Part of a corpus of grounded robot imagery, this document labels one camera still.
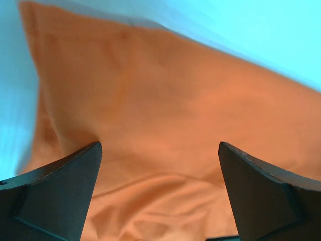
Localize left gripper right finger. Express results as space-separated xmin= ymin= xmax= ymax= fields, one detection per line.
xmin=218 ymin=142 xmax=320 ymax=240

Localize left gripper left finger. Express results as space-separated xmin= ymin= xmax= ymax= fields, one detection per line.
xmin=1 ymin=142 xmax=102 ymax=240

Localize orange t shirt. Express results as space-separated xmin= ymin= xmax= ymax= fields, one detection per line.
xmin=19 ymin=1 xmax=320 ymax=240

